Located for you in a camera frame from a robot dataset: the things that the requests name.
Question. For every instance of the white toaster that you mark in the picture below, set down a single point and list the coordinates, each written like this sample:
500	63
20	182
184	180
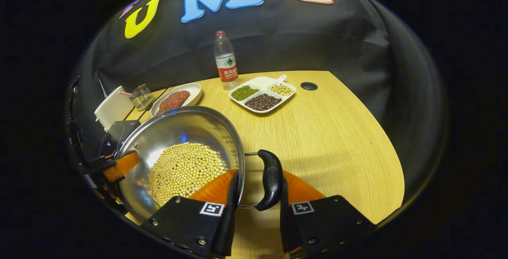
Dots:
113	108

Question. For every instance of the white divided bean dish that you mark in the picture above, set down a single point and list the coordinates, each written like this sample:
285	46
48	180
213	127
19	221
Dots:
262	96

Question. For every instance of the steel pot with soybeans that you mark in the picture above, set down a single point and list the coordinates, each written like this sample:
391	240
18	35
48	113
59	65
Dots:
186	132

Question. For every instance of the white round plate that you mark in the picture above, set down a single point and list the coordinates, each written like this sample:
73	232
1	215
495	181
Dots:
194	92

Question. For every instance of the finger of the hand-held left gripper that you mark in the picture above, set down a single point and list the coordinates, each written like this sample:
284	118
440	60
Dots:
123	165

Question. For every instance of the brown meat patty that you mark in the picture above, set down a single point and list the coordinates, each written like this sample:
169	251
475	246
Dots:
181	96
166	106

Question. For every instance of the black induction cooktop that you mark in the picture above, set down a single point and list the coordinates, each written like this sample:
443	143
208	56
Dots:
117	132

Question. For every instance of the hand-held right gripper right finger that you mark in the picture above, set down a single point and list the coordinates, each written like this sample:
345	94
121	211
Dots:
286	227

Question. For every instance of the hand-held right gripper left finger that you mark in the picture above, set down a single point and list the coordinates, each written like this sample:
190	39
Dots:
228	231

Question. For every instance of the clear plastic water bottle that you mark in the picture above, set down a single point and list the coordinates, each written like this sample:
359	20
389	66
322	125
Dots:
226	64

